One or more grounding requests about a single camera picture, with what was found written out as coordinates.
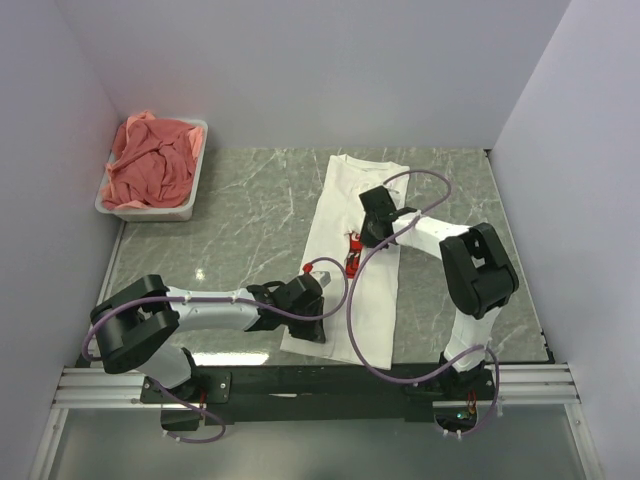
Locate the white t shirt red print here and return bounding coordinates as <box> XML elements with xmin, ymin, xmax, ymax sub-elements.
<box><xmin>281</xmin><ymin>154</ymin><xmax>409</xmax><ymax>370</ymax></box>

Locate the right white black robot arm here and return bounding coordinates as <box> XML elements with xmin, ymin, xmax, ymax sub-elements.
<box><xmin>359</xmin><ymin>186</ymin><xmax>519</xmax><ymax>399</ymax></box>

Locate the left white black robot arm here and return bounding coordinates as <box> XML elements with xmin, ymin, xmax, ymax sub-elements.
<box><xmin>90</xmin><ymin>271</ymin><xmax>331</xmax><ymax>402</ymax></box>

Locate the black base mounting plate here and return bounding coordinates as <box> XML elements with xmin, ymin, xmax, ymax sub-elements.
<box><xmin>173</xmin><ymin>365</ymin><xmax>496</xmax><ymax>428</ymax></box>

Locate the white plastic bin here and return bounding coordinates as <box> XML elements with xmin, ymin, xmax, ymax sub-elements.
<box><xmin>94</xmin><ymin>117</ymin><xmax>210</xmax><ymax>224</ymax></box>

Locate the pink t shirt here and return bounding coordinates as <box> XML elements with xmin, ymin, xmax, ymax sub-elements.
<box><xmin>101</xmin><ymin>109</ymin><xmax>206</xmax><ymax>211</ymax></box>

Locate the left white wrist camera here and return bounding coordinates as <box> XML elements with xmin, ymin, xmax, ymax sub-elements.
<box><xmin>302</xmin><ymin>263</ymin><xmax>331</xmax><ymax>288</ymax></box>

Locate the aluminium rail frame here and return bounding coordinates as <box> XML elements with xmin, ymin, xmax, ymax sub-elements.
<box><xmin>29</xmin><ymin>363</ymin><xmax>605</xmax><ymax>479</ymax></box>

